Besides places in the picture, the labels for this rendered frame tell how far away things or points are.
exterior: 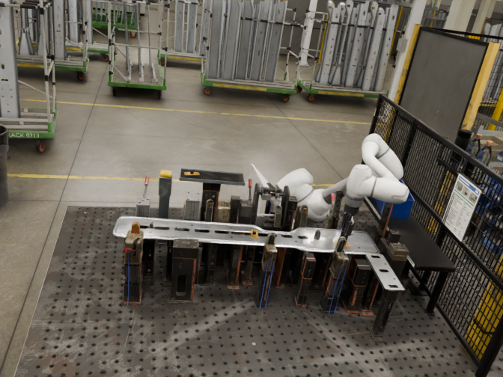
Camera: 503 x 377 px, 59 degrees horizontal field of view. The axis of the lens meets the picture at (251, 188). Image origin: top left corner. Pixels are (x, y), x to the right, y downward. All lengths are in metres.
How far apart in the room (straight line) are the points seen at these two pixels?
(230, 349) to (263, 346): 0.16
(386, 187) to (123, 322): 1.38
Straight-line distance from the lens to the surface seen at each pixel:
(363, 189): 2.21
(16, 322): 3.36
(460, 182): 2.50
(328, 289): 2.36
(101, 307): 2.30
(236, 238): 2.28
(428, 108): 4.79
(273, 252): 2.15
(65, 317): 2.27
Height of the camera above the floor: 2.20
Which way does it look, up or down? 25 degrees down
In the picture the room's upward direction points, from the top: 9 degrees clockwise
